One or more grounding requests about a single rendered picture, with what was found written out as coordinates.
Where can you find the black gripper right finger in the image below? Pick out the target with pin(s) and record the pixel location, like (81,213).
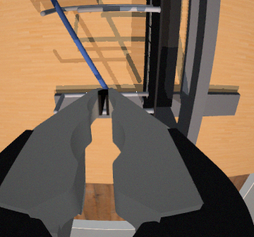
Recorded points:
(160,175)

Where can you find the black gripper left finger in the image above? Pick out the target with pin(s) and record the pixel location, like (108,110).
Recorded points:
(39,173)

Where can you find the grey metal rack with black port panel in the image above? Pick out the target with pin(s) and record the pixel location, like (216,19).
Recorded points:
(200,46)

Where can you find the dark blue cable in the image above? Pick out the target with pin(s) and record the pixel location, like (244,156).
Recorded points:
(79,44)

